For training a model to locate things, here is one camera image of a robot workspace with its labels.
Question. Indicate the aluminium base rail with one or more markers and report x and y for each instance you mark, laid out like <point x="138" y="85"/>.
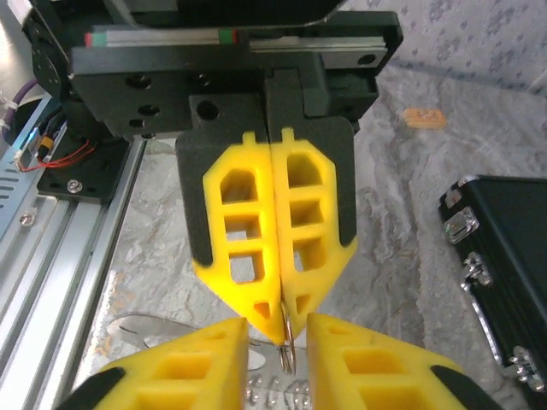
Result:
<point x="51" y="256"/>

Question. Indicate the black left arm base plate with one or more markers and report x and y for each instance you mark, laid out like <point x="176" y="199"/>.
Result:
<point x="85" y="171"/>

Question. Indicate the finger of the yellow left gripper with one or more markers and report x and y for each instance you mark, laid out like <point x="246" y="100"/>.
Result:
<point x="267" y="222"/>
<point x="282" y="222"/>

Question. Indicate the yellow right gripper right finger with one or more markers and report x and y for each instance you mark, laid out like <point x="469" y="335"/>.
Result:
<point x="333" y="376"/>

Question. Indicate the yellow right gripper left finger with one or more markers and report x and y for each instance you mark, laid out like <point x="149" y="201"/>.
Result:
<point x="192" y="367"/>

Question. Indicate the black case with metal latches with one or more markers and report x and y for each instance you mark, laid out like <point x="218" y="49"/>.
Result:
<point x="513" y="239"/>

